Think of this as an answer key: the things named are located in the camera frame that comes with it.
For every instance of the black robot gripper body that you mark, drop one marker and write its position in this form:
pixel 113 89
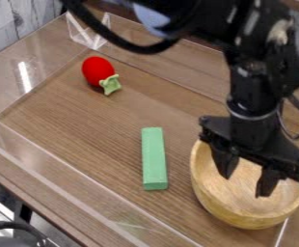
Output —
pixel 253 136

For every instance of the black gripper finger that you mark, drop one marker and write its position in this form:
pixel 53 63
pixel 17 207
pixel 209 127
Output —
pixel 224 160
pixel 267 182

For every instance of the green rectangular block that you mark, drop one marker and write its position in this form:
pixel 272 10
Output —
pixel 153 161

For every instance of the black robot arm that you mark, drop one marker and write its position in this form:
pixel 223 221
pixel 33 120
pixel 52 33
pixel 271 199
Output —
pixel 253 31

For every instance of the light brown wooden bowl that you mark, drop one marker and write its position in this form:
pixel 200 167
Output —
pixel 228 197

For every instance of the red plush strawberry toy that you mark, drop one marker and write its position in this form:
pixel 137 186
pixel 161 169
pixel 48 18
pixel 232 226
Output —
pixel 100 74

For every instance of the black metal table frame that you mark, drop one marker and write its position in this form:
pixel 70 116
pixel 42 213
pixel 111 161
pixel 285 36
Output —
pixel 37 225

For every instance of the clear acrylic corner bracket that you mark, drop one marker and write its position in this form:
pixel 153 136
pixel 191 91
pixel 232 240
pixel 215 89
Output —
pixel 83 35

